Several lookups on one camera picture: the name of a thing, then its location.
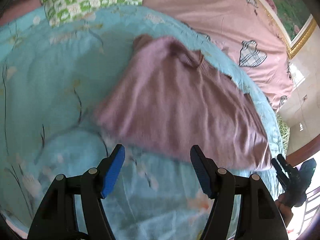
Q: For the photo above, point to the pink heart-print duvet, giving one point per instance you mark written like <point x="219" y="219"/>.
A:
<point x="245" y="33"/>

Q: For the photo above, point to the mauve knit sweater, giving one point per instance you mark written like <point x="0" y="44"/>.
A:
<point x="171" y="98"/>

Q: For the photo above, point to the teal floral quilt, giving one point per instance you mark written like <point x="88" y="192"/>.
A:
<point x="53" y="78"/>

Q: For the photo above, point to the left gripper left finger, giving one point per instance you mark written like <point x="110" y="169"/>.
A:
<point x="56" y="215"/>

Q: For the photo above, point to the gold framed floral painting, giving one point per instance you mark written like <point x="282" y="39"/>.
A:
<point x="294" y="20"/>

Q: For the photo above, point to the pink folded blanket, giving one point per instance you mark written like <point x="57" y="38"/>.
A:
<point x="19" y="8"/>

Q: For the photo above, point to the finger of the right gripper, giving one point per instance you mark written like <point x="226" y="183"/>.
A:
<point x="282" y="178"/>
<point x="286" y="162"/>

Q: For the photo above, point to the person's right hand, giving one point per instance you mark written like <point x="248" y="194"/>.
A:
<point x="284" y="210"/>

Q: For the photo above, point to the green patterned cloth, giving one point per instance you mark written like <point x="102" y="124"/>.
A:
<point x="284" y="132"/>

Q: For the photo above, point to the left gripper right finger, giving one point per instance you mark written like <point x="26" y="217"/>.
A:
<point x="259" y="218"/>

